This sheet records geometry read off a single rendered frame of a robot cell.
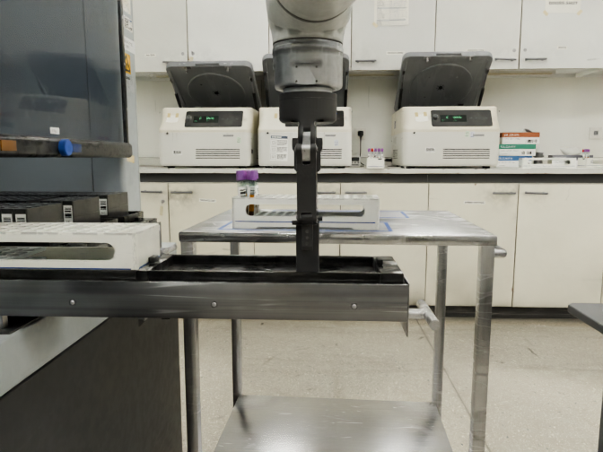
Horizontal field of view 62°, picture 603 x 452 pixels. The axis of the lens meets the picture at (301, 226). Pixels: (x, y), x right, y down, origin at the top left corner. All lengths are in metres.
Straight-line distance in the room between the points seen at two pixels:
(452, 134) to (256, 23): 1.39
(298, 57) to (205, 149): 2.46
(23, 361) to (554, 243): 2.93
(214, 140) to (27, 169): 1.76
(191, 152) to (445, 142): 1.48
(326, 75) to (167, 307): 0.35
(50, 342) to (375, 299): 0.48
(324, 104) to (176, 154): 2.51
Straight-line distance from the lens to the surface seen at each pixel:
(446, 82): 3.43
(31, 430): 0.84
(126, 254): 0.70
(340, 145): 2.99
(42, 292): 0.74
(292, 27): 0.64
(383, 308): 0.65
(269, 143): 3.00
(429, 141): 3.04
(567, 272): 3.36
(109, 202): 1.20
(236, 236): 0.98
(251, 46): 3.37
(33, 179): 1.42
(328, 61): 0.64
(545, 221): 3.25
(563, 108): 3.96
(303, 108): 0.64
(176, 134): 3.12
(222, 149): 3.05
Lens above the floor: 0.96
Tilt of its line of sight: 8 degrees down
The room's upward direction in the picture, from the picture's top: straight up
